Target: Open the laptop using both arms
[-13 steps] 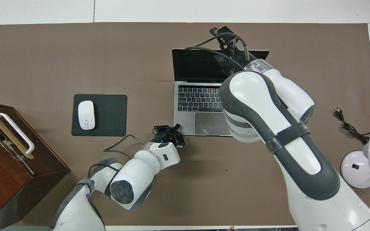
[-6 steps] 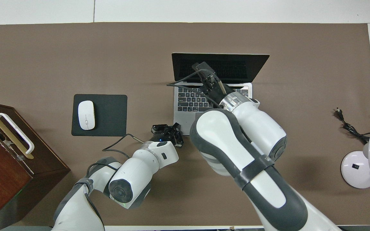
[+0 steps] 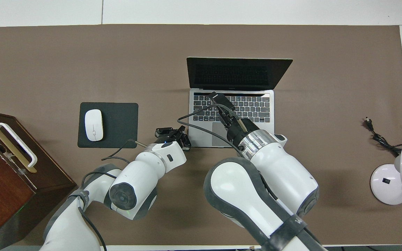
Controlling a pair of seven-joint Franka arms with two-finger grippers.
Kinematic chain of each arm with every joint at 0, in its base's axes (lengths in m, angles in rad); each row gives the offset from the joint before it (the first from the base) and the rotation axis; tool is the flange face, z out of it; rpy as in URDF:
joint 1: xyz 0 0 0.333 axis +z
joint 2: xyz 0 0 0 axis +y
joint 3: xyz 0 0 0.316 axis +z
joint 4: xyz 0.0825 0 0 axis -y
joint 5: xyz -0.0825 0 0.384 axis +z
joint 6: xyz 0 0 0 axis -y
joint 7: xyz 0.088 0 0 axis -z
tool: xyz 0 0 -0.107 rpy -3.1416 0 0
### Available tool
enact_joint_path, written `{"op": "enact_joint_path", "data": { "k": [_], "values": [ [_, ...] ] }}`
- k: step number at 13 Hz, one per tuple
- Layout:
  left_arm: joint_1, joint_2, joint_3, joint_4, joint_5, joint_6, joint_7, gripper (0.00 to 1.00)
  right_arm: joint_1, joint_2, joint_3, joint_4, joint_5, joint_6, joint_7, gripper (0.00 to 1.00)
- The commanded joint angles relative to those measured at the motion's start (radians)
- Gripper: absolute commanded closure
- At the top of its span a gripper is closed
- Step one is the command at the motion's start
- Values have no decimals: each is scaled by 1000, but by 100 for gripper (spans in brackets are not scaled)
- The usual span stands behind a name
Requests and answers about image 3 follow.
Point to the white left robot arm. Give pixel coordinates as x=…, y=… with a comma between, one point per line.
x=138, y=177

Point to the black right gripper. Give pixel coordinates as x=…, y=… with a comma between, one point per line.
x=234, y=134

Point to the silver laptop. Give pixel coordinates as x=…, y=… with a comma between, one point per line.
x=236, y=75

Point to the brown table mat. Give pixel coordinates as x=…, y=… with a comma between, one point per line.
x=47, y=62

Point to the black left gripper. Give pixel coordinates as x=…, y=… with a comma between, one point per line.
x=169, y=138

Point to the white desk lamp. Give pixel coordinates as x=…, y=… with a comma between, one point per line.
x=386, y=184

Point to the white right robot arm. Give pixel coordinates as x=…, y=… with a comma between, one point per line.
x=277, y=181

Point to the dark wooden box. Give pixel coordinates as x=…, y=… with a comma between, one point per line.
x=2, y=198

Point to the black mouse pad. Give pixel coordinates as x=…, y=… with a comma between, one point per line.
x=120, y=125

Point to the brass plate on box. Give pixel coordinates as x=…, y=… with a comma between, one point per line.
x=30, y=169

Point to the white computer mouse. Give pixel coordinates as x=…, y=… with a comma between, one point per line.
x=94, y=125

